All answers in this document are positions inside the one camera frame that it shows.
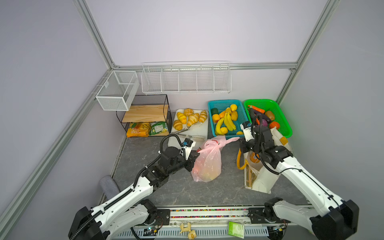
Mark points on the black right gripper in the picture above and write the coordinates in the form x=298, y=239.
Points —
x=243, y=143

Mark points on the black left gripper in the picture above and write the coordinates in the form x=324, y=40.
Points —
x=190, y=159

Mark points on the orange soda can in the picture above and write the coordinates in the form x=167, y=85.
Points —
x=254, y=158

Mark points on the white canvas tote bag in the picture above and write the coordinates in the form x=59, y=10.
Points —
x=257, y=177

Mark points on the pink plastic grocery bag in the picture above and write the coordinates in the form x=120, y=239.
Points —
x=208, y=165

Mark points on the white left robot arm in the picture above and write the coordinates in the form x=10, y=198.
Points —
x=131, y=206

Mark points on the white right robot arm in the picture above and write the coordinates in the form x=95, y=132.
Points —
x=330, y=218

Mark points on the orange bell pepper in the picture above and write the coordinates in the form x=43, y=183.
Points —
x=274, y=124

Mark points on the green plastic basket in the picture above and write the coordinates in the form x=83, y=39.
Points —
x=270, y=105

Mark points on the long dark eggplant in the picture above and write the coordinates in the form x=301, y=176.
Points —
x=265, y=117

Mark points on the brown potato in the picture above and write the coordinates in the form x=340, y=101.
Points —
x=270, y=115

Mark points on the orange carrot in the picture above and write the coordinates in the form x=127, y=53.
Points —
x=256, y=109

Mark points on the green snack packet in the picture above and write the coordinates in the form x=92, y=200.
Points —
x=159, y=129

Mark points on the white bread tray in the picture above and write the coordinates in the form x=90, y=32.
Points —
x=172, y=142

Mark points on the loose yellow banana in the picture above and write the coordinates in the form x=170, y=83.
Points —
x=225, y=126

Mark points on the striped croissant bread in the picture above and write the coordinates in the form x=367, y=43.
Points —
x=182, y=118
x=192, y=119
x=203, y=116

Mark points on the teal plastic basket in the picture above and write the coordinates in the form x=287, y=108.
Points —
x=222, y=105

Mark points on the yellow lemon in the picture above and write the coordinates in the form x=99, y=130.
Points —
x=233, y=107

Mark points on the orange snack packet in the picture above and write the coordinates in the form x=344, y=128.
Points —
x=138, y=130

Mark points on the round bread roll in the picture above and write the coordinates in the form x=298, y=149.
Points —
x=188, y=112

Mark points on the dark green avocado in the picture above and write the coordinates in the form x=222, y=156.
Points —
x=214, y=111

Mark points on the white mesh box basket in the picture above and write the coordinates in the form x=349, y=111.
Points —
x=118, y=91

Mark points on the green card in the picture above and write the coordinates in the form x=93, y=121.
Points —
x=236, y=230

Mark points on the black wire shelf rack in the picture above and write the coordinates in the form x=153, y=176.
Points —
x=147, y=109

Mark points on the white wire wall basket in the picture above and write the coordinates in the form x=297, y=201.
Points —
x=186, y=77

